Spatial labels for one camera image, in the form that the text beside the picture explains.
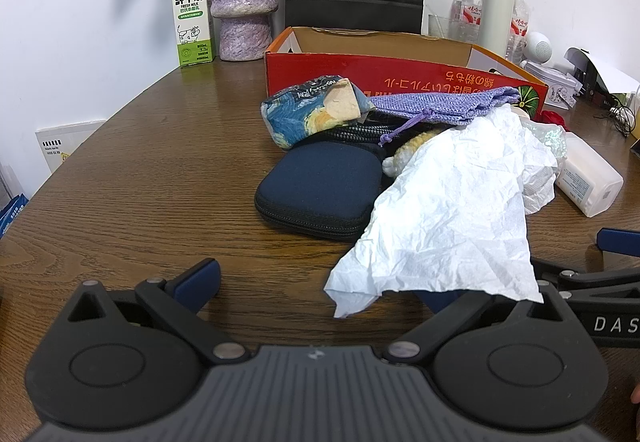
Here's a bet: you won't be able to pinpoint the white tissue paper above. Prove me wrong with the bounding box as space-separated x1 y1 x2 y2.
324 105 559 319

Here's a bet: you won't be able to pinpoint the painting print tissue packet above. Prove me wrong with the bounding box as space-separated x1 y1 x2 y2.
260 76 376 151

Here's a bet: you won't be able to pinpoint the black desk device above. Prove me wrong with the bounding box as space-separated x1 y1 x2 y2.
575 60 623 107

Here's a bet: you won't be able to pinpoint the thin black cables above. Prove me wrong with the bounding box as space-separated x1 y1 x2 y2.
596 103 637 138

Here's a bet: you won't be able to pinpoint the clear glass cup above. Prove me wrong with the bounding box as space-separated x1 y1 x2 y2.
426 14 462 41

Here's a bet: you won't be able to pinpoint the green white milk carton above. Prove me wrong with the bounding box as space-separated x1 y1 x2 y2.
170 0 217 69

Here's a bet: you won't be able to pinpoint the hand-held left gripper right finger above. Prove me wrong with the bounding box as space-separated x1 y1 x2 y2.
387 282 582 366

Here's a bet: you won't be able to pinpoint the white round gadget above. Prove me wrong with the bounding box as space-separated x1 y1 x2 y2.
522 31 554 64

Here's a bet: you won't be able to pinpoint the white thermos flask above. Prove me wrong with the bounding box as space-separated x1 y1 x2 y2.
479 0 516 59

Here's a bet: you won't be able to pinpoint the purple drawstring pouch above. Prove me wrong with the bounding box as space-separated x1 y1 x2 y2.
367 86 522 146

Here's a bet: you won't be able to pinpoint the wooden desk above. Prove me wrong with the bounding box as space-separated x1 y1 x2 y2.
0 53 640 442

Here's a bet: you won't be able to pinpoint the red cardboard box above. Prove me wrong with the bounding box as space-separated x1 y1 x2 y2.
264 26 550 123

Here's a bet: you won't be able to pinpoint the blue packet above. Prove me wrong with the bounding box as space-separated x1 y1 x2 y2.
0 192 31 239

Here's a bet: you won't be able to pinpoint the navy zip case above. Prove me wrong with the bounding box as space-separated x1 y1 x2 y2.
254 141 387 241

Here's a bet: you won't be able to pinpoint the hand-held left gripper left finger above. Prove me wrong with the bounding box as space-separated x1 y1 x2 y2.
67 258 251 365

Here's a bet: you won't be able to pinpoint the black braided cable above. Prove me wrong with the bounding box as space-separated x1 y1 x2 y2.
304 119 416 149

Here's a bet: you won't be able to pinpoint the white alarm clock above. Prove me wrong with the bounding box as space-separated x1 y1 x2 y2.
522 60 584 111

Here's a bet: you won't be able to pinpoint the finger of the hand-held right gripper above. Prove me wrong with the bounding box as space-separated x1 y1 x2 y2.
530 256 640 296
596 228 640 273

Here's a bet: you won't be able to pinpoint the yellow white plush toy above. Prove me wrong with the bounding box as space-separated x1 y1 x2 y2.
381 129 451 178

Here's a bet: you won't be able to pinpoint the clear plastic wrapper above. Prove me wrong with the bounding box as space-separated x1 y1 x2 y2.
522 116 569 164

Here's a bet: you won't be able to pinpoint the white plastic bottle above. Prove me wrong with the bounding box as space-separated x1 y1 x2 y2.
554 129 625 218

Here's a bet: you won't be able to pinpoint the clear water bottle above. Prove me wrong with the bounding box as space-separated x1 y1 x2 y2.
450 0 484 43
507 0 532 66

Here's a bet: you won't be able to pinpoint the white paper sheet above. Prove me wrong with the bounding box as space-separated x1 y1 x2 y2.
564 47 640 94

